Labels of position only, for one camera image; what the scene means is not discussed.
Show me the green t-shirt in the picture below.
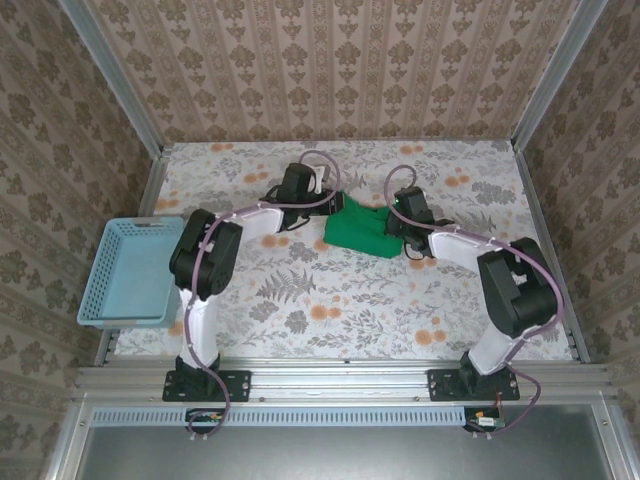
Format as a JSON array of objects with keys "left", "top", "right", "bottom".
[{"left": 322, "top": 192, "right": 404, "bottom": 260}]

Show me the floral table cloth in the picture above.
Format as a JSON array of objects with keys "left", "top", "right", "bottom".
[{"left": 113, "top": 140, "right": 574, "bottom": 361}]

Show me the light blue plastic basket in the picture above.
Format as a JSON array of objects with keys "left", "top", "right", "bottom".
[{"left": 76, "top": 215, "right": 186, "bottom": 329}]

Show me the small circuit board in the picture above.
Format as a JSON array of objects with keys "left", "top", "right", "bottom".
[
  {"left": 463, "top": 407, "right": 504, "bottom": 432},
  {"left": 185, "top": 408, "right": 226, "bottom": 434}
]

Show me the grey metal sheet panel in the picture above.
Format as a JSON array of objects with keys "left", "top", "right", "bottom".
[{"left": 74, "top": 405, "right": 619, "bottom": 480}]

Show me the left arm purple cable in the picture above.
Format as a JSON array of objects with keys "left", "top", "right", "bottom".
[{"left": 182, "top": 149, "right": 342, "bottom": 444}]

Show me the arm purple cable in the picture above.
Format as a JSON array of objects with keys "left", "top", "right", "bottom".
[
  {"left": 182, "top": 149, "right": 342, "bottom": 444},
  {"left": 384, "top": 165, "right": 565, "bottom": 440}
]

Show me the long aluminium mounting rail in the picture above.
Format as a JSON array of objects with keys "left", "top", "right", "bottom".
[{"left": 74, "top": 357, "right": 614, "bottom": 401}]

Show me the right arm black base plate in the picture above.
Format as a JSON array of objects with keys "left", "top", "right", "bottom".
[{"left": 427, "top": 368, "right": 520, "bottom": 403}]

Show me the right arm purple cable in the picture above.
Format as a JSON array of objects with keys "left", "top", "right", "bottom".
[{"left": 384, "top": 165, "right": 565, "bottom": 440}]

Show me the tall aluminium frame post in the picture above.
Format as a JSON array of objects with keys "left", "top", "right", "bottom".
[
  {"left": 510, "top": 0, "right": 610, "bottom": 151},
  {"left": 57, "top": 0, "right": 165, "bottom": 159}
]

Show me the slotted grey cable duct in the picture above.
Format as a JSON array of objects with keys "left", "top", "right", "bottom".
[{"left": 89, "top": 405, "right": 469, "bottom": 427}]

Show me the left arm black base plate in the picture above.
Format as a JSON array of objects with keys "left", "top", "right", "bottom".
[{"left": 161, "top": 369, "right": 251, "bottom": 403}]

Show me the short aluminium frame bar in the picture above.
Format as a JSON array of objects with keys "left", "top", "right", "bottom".
[
  {"left": 589, "top": 404, "right": 640, "bottom": 480},
  {"left": 42, "top": 404, "right": 94, "bottom": 480}
]

